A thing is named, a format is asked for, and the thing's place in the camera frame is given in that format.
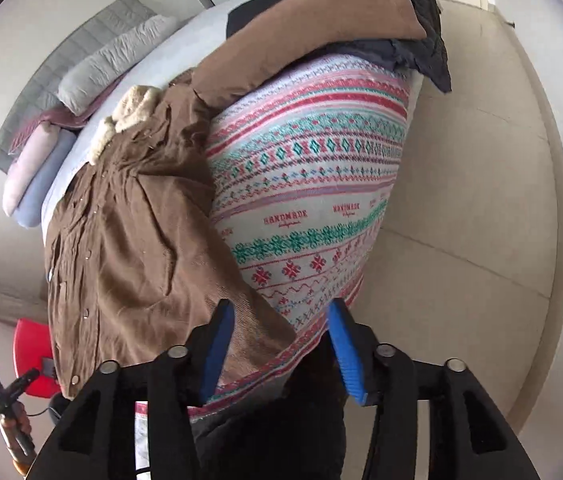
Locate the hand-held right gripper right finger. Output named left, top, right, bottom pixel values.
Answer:
left=327, top=297, right=542, bottom=480

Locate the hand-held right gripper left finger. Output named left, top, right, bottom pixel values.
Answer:
left=32, top=299, right=236, bottom=480

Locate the brown jacket with fleece collar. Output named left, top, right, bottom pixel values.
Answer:
left=44, top=0, right=429, bottom=401

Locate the person's left hand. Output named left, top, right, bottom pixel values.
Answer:
left=0, top=402, right=32, bottom=478

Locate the red plastic stool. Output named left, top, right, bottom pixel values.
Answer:
left=13, top=317, right=65, bottom=397

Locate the person's dark clothing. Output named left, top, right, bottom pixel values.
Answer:
left=192, top=340, right=347, bottom=480

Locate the patterned knit blanket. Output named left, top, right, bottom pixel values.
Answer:
left=186, top=52, right=412, bottom=418

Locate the blue-grey pillow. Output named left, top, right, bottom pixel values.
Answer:
left=14, top=130, right=82, bottom=231

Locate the pink pillow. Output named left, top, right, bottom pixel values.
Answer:
left=2, top=122, right=62, bottom=218

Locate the folded maroon blanket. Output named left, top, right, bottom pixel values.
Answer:
left=9, top=77, right=122, bottom=156

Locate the grey quilted pillow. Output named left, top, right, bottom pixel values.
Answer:
left=56, top=14, right=182, bottom=116

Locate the bed with grey sheet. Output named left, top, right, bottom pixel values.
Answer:
left=39, top=0, right=422, bottom=231

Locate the grey padded headboard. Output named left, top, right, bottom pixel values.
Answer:
left=0, top=0, right=157, bottom=173

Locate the black garment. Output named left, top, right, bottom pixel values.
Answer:
left=226, top=0, right=452, bottom=93

